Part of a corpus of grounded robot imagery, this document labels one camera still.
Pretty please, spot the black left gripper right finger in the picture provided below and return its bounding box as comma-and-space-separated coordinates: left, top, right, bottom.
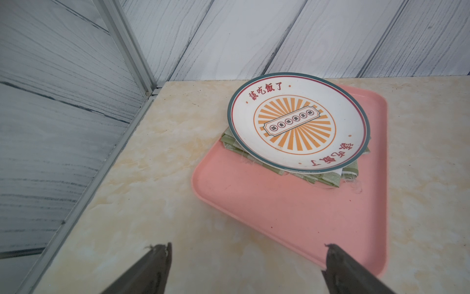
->
322, 244, 395, 294

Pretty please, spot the pink plastic tray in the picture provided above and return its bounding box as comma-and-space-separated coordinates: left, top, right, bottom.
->
192, 86, 389, 276

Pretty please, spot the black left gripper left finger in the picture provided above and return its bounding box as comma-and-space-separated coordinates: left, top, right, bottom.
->
102, 243, 172, 294

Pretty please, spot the left aluminium frame post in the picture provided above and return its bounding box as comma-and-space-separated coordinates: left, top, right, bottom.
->
93, 0, 160, 97

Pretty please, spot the white plate orange sunburst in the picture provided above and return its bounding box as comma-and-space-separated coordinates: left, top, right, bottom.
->
227, 72, 371, 174

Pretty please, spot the green checked folded cloth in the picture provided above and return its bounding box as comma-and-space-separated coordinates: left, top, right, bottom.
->
220, 128, 359, 187

